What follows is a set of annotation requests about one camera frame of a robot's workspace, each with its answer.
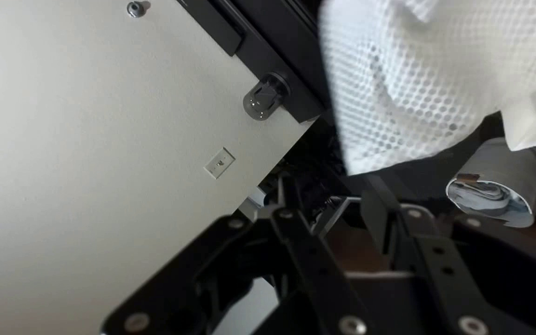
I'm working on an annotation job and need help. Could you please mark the black stand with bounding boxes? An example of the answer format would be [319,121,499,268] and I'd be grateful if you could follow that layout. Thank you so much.
[177,0,334,125]

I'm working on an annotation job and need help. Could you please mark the metal wall screw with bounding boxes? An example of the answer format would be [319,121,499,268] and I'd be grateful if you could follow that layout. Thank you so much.
[125,0,153,21]

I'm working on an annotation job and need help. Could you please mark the grey roll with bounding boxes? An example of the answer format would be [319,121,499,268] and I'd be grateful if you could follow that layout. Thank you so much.
[443,136,536,231]

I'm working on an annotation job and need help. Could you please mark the white wall switch plate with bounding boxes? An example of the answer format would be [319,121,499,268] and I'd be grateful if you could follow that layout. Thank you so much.
[203,145,239,183]

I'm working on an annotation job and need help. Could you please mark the white mesh towel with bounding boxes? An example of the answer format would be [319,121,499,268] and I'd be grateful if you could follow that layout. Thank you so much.
[317,0,536,179]

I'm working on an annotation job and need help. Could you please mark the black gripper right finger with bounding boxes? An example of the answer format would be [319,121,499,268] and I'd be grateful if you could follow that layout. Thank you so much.
[360,177,536,335]

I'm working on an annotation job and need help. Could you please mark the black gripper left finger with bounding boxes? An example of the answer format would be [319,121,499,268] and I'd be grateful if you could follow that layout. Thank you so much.
[99,175,376,335]

